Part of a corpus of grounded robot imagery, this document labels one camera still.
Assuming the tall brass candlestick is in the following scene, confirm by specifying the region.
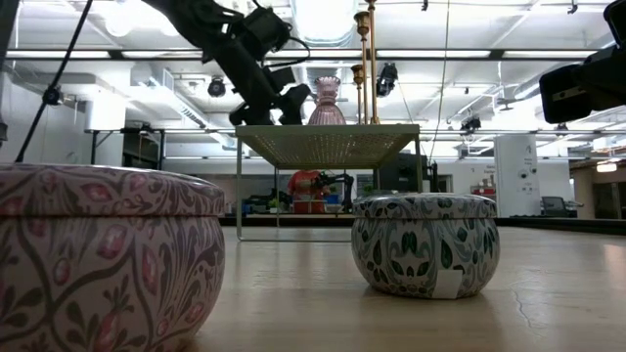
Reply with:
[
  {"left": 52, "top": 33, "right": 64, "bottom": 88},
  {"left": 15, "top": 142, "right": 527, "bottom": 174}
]
[{"left": 354, "top": 10, "right": 373, "bottom": 126}]

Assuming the pink ribbed glass candle holder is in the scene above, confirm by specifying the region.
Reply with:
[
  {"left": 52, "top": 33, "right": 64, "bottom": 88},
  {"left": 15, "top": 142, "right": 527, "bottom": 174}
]
[{"left": 306, "top": 75, "right": 347, "bottom": 126}]

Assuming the green leaf candle tin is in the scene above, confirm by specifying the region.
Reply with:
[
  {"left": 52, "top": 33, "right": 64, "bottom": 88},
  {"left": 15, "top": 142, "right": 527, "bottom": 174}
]
[{"left": 350, "top": 192, "right": 502, "bottom": 300}]

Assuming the pink floral candle tin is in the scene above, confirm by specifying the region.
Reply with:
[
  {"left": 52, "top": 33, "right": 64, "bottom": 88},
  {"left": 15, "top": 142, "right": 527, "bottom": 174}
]
[{"left": 0, "top": 162, "right": 227, "bottom": 352}]

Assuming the thin hanging cable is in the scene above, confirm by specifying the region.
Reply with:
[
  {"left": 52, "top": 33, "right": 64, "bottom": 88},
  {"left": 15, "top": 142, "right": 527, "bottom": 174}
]
[{"left": 427, "top": 0, "right": 451, "bottom": 165}]

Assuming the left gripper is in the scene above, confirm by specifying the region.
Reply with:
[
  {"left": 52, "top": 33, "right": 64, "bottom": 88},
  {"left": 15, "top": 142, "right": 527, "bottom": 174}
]
[{"left": 202, "top": 5, "right": 313, "bottom": 126}]

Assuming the medium brass candlestick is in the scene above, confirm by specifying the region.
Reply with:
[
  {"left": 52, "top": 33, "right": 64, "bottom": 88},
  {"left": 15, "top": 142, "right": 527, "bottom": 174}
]
[{"left": 350, "top": 64, "right": 367, "bottom": 126}]

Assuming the green perforated metal shelf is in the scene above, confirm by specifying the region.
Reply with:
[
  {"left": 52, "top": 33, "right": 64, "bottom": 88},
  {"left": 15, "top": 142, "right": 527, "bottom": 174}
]
[{"left": 234, "top": 122, "right": 423, "bottom": 243}]

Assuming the black storage rack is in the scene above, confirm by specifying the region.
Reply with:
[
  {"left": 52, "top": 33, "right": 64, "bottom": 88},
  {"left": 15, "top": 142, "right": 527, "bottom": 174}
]
[{"left": 120, "top": 127, "right": 166, "bottom": 171}]

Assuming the person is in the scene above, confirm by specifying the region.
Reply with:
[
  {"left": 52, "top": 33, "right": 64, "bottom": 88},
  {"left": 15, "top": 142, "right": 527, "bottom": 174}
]
[{"left": 286, "top": 169, "right": 330, "bottom": 201}]

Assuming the black ceiling spotlight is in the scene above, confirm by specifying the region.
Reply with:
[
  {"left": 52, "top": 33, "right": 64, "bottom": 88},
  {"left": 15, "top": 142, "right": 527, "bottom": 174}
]
[
  {"left": 459, "top": 115, "right": 483, "bottom": 136},
  {"left": 375, "top": 63, "right": 399, "bottom": 98},
  {"left": 206, "top": 76, "right": 227, "bottom": 99}
]

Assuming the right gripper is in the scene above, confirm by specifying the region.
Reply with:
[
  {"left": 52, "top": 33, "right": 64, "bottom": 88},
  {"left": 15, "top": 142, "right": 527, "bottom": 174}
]
[{"left": 539, "top": 42, "right": 626, "bottom": 123}]

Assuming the black background monitor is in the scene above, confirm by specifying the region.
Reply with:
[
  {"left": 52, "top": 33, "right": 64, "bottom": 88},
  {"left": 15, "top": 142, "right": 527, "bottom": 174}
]
[{"left": 379, "top": 153, "right": 430, "bottom": 195}]

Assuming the grey office chair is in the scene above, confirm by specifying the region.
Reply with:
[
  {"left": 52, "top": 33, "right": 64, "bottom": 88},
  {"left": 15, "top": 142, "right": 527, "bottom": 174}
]
[{"left": 540, "top": 195, "right": 584, "bottom": 219}]

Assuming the black aluminium table frame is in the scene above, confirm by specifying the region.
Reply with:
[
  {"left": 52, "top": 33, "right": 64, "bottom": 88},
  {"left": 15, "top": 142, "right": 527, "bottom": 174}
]
[{"left": 222, "top": 213, "right": 626, "bottom": 237}]

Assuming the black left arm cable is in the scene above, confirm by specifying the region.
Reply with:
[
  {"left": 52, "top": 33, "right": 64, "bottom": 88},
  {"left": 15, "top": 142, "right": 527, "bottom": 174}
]
[{"left": 14, "top": 0, "right": 94, "bottom": 163}]

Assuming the white pillar with dome cameras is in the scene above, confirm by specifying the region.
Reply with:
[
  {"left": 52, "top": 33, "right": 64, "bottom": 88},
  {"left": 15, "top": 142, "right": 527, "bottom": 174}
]
[{"left": 493, "top": 134, "right": 542, "bottom": 219}]

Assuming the small red shelf rack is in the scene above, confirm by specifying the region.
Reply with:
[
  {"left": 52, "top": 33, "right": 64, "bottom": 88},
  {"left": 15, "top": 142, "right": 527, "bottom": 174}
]
[{"left": 469, "top": 183, "right": 498, "bottom": 216}]

